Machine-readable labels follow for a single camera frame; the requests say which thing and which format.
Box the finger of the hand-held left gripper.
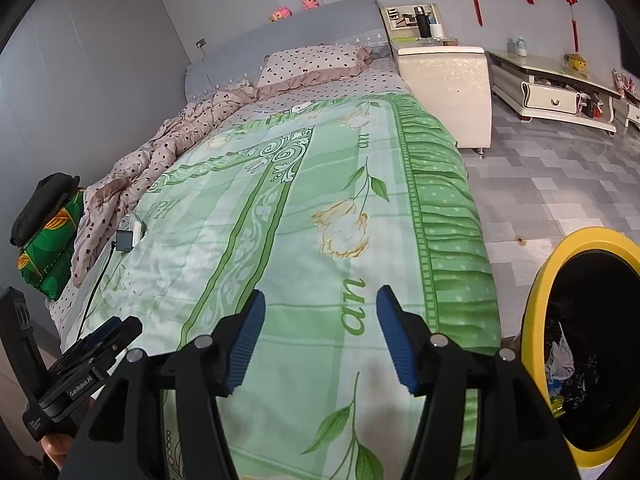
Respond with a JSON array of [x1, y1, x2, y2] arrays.
[[80, 316, 143, 362], [82, 317, 123, 350]]

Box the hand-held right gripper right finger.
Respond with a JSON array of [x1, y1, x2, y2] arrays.
[[376, 285, 582, 480]]

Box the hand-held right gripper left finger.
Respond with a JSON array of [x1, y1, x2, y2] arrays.
[[59, 289, 267, 480]]

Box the yellow trash can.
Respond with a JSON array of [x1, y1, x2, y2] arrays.
[[520, 226, 640, 472]]

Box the white tissue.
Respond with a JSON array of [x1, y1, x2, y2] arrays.
[[544, 337, 577, 382]]

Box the person's left hand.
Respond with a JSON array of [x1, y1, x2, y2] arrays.
[[42, 427, 78, 461]]

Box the green leaf-print folded blanket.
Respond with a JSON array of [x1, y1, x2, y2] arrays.
[[16, 187, 87, 298]]

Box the white power strip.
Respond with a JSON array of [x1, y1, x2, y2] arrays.
[[122, 213, 149, 251]]

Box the black folded clothing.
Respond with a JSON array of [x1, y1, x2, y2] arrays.
[[10, 172, 82, 248]]

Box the green floral bedspread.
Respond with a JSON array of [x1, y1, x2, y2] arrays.
[[60, 94, 502, 480]]

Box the pink polka-dot quilt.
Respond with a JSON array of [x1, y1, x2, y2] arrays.
[[72, 82, 261, 286]]

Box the cream nightstand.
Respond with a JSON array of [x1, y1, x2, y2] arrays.
[[381, 4, 493, 155]]

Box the polka-dot bed sheet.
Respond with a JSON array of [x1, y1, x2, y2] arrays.
[[47, 57, 411, 351]]

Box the cream TV cabinet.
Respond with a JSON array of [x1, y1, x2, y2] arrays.
[[486, 49, 622, 135]]

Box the pink polka-dot pillow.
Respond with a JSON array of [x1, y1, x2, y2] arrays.
[[255, 42, 375, 100]]

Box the dark items on cabinet shelf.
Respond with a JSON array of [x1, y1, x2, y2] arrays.
[[577, 89, 608, 118]]

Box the black thermos bottle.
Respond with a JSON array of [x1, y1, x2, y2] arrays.
[[413, 6, 433, 40]]

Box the grey upholstered bed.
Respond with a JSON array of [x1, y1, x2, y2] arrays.
[[47, 0, 503, 480]]

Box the black and white picture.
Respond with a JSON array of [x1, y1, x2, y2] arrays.
[[385, 6, 418, 32]]

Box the small cream side cabinet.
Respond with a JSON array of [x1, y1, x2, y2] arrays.
[[612, 91, 640, 133]]

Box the pink figurines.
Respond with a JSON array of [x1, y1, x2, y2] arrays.
[[612, 69, 638, 95]]

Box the black power cable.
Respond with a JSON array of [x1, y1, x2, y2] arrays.
[[75, 247, 120, 343]]

